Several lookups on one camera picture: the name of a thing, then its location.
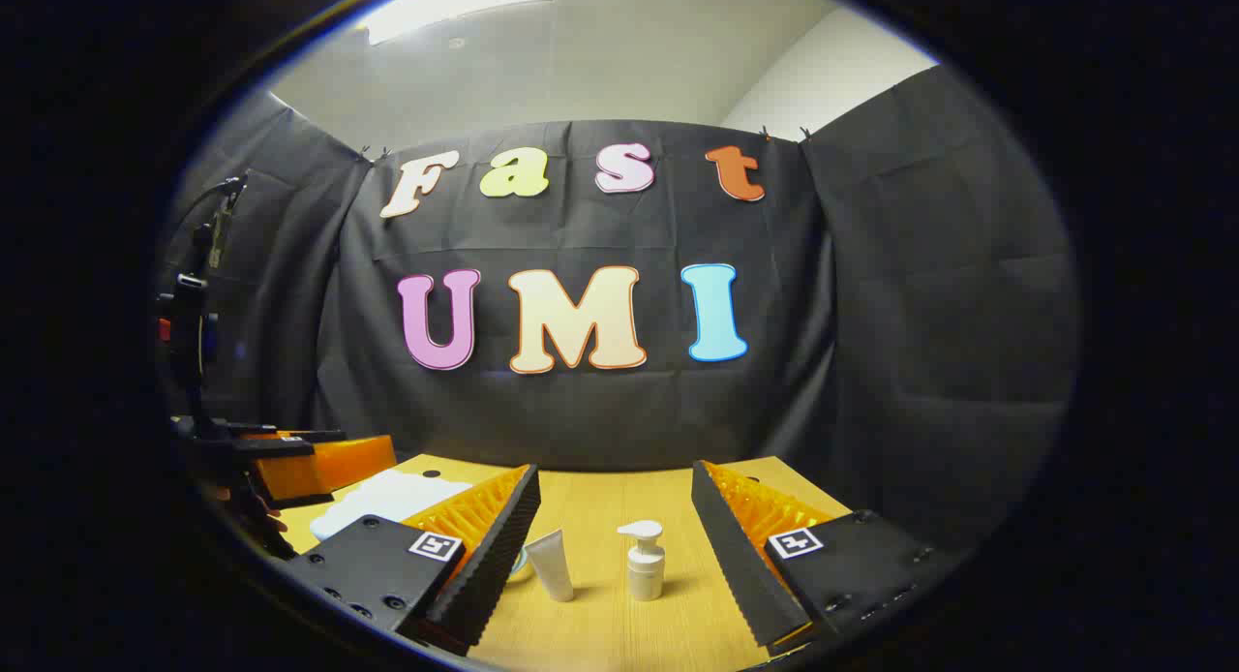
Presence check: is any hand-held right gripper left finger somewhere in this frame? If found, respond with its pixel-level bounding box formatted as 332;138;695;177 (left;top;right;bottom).
286;464;543;657

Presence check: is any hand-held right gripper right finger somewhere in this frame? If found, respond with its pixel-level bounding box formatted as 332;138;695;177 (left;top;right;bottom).
690;459;969;658

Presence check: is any pale blue suitcase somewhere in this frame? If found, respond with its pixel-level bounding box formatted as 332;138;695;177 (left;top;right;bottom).
310;467;475;542

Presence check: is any white squeeze tube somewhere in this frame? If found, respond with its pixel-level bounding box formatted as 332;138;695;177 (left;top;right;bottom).
524;528;575;603

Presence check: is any white pump bottle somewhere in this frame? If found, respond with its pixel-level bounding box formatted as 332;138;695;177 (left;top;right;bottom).
617;519;667;602

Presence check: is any black backdrop cloth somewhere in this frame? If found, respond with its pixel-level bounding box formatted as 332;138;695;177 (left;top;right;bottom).
160;64;1082;557

